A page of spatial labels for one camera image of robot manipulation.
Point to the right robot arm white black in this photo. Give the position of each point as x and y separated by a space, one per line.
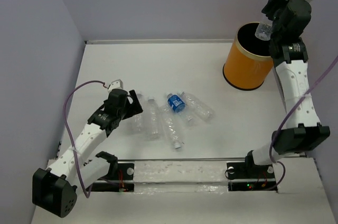
301 129

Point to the orange cylindrical bin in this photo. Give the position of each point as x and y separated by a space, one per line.
248 62

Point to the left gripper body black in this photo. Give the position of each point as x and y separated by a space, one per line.
122 111

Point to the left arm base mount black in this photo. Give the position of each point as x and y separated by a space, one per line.
121 180

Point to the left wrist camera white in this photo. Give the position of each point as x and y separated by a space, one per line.
117 84

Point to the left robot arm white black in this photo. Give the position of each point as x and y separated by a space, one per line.
56 188

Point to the blue label bottle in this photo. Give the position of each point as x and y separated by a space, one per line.
176 103

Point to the clear bottle white cap centre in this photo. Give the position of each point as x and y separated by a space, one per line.
170 126

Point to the metal rail back edge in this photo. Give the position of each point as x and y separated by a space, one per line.
157 41

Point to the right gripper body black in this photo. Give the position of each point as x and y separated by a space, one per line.
277 26

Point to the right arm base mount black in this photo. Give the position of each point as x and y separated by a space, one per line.
241 178

